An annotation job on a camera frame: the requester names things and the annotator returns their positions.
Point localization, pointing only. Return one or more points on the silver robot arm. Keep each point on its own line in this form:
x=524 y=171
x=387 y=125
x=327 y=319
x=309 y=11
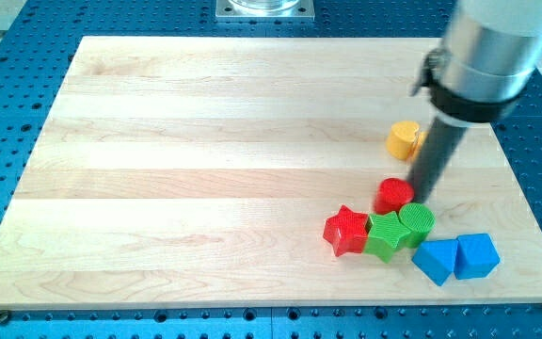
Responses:
x=484 y=60

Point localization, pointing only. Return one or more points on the light wooden board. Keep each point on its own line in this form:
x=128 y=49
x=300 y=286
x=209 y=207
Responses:
x=199 y=173

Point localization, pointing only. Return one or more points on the red star block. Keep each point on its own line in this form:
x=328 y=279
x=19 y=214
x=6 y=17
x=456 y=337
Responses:
x=347 y=231

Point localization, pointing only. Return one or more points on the red cylinder block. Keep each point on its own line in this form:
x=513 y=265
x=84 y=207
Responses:
x=392 y=194

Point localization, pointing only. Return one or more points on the green star block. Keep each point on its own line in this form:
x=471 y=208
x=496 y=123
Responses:
x=386 y=236

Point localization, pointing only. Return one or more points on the yellow heart block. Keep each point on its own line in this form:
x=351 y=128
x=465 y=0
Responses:
x=402 y=138

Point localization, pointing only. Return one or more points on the green cylinder block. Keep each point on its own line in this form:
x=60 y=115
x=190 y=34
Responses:
x=419 y=219

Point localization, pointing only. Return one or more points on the yellow block behind rod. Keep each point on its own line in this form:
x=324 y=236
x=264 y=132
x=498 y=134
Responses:
x=417 y=146

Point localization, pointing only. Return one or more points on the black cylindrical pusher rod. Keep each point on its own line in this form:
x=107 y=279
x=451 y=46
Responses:
x=435 y=153

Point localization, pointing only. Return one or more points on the blue triangular block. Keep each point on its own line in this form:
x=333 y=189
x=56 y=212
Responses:
x=436 y=259

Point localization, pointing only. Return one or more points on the blue cube block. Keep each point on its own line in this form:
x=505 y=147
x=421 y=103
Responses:
x=476 y=256

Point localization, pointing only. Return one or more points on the blue perforated table plate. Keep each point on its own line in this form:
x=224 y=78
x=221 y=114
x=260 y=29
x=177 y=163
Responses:
x=37 y=43

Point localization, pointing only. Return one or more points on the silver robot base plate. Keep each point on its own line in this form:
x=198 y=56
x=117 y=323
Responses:
x=264 y=10

